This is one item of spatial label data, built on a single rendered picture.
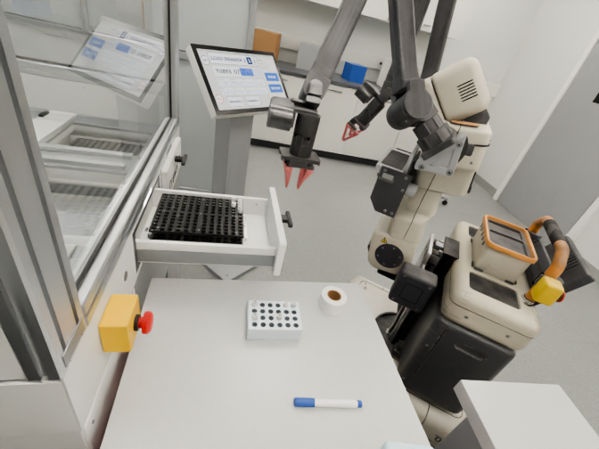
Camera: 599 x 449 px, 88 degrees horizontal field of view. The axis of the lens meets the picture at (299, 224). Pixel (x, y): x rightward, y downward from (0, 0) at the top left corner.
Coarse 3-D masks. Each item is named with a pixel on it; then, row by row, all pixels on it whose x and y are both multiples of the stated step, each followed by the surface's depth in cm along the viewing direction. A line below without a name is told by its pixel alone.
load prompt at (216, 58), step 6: (210, 54) 137; (216, 54) 139; (222, 54) 142; (228, 54) 145; (234, 54) 147; (210, 60) 137; (216, 60) 139; (222, 60) 141; (228, 60) 144; (234, 60) 147; (240, 60) 149; (246, 60) 152; (252, 60) 155; (258, 66) 158
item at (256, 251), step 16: (160, 192) 89; (176, 192) 90; (192, 192) 91; (256, 208) 98; (144, 224) 83; (256, 224) 95; (144, 240) 71; (256, 240) 88; (144, 256) 72; (160, 256) 73; (176, 256) 73; (192, 256) 74; (208, 256) 75; (224, 256) 76; (240, 256) 77; (256, 256) 77; (272, 256) 78
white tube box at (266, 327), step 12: (264, 300) 76; (252, 312) 74; (264, 312) 74; (276, 312) 75; (288, 312) 75; (252, 324) 70; (264, 324) 71; (276, 324) 71; (288, 324) 72; (300, 324) 72; (252, 336) 70; (264, 336) 70; (276, 336) 71; (288, 336) 71
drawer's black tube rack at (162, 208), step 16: (160, 208) 81; (176, 208) 82; (192, 208) 84; (208, 208) 85; (224, 208) 87; (160, 224) 75; (176, 224) 76; (192, 224) 78; (208, 224) 79; (224, 224) 80; (160, 240) 76; (176, 240) 77; (192, 240) 78; (208, 240) 79; (224, 240) 81; (240, 240) 82
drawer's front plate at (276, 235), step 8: (272, 192) 94; (272, 200) 90; (272, 208) 89; (272, 216) 88; (280, 216) 84; (272, 224) 87; (280, 224) 81; (272, 232) 86; (280, 232) 78; (272, 240) 85; (280, 240) 75; (280, 248) 75; (280, 256) 77; (280, 264) 78; (272, 272) 81; (280, 272) 80
